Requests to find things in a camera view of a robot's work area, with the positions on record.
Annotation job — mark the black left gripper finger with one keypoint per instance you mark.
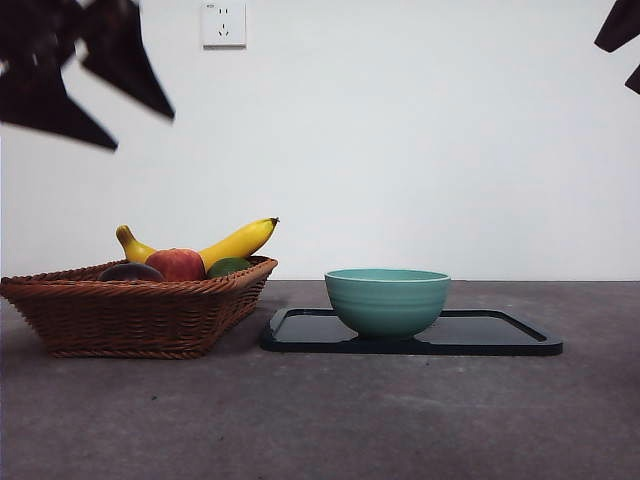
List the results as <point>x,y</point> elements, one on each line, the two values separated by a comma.
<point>120,55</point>
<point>40,105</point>

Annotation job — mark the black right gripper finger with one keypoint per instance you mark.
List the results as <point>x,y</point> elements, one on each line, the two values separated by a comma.
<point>622,25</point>
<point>636,81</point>

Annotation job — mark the dark purple plum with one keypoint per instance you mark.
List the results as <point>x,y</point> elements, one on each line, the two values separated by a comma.
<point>130,273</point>

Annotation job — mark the teal ribbed bowl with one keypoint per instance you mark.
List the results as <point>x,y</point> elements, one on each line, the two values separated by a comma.
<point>387,310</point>

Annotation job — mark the red yellow apple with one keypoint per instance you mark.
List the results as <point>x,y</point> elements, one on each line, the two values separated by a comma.
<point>182,265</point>

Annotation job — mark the yellow banana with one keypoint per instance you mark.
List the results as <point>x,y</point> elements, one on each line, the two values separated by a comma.
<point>240,242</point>

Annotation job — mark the brown wicker basket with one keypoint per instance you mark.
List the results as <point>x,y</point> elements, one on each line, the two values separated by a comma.
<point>125,320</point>

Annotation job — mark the green lime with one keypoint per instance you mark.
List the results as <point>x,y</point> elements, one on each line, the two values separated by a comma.
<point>227,266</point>

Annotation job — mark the dark rectangular tray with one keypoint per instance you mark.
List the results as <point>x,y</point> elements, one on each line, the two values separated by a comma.
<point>310,335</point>

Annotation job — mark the white wall power socket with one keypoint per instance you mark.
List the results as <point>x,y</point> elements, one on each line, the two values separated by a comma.
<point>224,25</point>

